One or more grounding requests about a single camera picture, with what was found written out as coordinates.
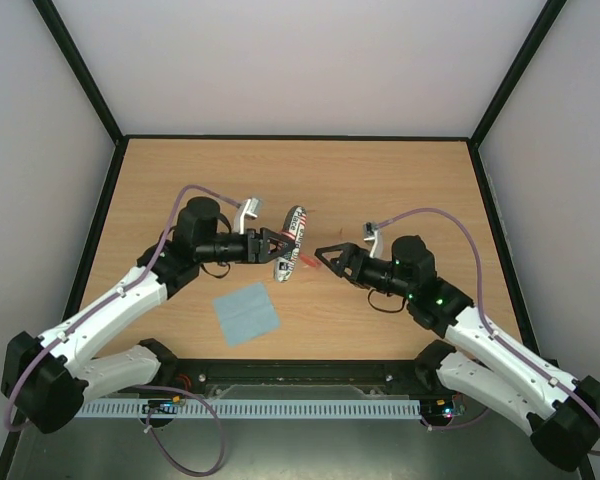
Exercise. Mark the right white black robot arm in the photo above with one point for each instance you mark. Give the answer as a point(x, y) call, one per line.
point(473, 356)

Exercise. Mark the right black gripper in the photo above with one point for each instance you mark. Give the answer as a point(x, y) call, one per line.
point(355, 265)

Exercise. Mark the black frame post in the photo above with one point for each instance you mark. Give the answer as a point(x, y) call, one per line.
point(531, 44)
point(67, 46)

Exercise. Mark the flag pattern glasses case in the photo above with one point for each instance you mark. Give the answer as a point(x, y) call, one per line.
point(293, 229)

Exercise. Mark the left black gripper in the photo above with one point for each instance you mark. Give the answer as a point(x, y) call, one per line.
point(257, 251)

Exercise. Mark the light blue cleaning cloth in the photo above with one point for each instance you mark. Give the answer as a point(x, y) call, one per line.
point(246, 314)

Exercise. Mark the black frame post left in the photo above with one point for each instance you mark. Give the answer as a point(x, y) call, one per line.
point(67, 46)

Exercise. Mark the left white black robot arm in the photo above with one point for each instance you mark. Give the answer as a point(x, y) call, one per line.
point(49, 377)

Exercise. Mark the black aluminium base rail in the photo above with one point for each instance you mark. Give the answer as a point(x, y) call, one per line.
point(385, 377)

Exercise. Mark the pink translucent sunglasses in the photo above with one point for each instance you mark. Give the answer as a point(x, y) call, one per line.
point(314, 237)

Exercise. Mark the black frame post right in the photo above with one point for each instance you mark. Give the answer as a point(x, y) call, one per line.
point(531, 44)

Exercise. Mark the light blue slotted cable duct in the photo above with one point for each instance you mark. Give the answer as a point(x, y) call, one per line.
point(128, 408)

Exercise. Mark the left black circuit board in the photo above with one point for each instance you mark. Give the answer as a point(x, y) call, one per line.
point(162, 406)

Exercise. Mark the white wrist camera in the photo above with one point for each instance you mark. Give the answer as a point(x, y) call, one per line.
point(373, 237)
point(248, 209)

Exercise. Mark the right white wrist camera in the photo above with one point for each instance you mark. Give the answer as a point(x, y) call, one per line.
point(373, 237)

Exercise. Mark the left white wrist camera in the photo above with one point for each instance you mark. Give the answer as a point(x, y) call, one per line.
point(248, 209)

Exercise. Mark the right green circuit board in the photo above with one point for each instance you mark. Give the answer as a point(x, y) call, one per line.
point(441, 412)

